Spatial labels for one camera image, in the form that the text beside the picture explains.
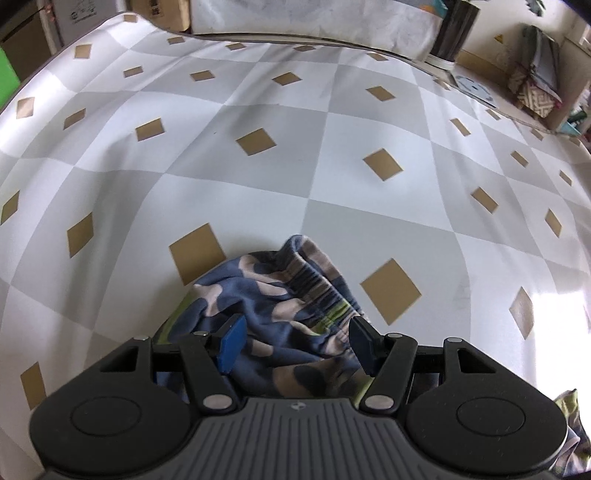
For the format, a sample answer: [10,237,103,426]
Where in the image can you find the patterned cushion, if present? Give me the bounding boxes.
[508,25,564,123]

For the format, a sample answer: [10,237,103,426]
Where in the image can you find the grey white checked tablecloth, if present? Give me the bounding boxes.
[0,11,591,416]

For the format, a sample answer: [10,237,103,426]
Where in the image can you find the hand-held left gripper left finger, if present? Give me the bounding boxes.
[99,314,249,414]

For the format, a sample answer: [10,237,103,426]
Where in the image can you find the side table with white cloth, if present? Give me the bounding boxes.
[190,0,446,61]

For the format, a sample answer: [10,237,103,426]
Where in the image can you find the brown cardboard box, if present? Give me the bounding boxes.
[127,0,192,33]

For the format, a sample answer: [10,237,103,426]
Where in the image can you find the white round disc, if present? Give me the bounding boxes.
[455,74,495,107]

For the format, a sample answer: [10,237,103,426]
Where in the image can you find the green plastic chair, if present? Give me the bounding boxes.
[0,46,21,107]

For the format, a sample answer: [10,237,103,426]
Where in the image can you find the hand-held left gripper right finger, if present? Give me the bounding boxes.
[348,316,500,414]

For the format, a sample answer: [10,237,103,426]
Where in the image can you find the blue lettered pants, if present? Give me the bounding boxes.
[154,234,591,478]

